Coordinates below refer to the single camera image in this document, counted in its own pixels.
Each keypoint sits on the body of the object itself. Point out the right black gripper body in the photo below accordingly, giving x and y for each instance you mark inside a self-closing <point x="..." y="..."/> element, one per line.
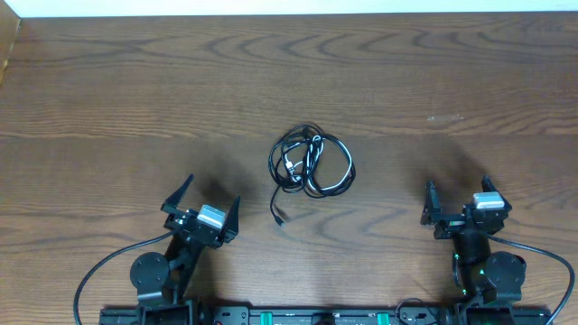
<point x="451" y="225"/>

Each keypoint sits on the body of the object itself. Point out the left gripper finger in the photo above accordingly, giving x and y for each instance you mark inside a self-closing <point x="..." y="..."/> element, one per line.
<point x="231" y="225"/>
<point x="173" y="201"/>

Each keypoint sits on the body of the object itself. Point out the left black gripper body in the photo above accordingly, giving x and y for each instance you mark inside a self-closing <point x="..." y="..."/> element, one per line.
<point x="181" y="226"/>

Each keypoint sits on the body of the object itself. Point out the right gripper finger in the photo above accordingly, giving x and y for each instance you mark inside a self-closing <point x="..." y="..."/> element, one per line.
<point x="487" y="185"/>
<point x="432" y="211"/>

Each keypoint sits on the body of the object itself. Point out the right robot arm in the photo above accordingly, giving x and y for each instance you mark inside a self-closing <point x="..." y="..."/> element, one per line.
<point x="490" y="281"/>

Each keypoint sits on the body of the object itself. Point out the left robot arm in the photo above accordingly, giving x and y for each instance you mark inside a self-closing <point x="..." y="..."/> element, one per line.
<point x="161" y="280"/>

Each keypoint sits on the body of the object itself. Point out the clear tape strip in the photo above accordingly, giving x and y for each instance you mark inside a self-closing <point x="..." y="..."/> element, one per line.
<point x="445" y="118"/>

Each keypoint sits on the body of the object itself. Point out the cardboard panel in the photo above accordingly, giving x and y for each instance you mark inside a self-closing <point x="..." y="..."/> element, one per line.
<point x="9" y="27"/>

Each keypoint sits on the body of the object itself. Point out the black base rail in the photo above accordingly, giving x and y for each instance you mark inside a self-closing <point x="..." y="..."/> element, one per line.
<point x="243" y="315"/>

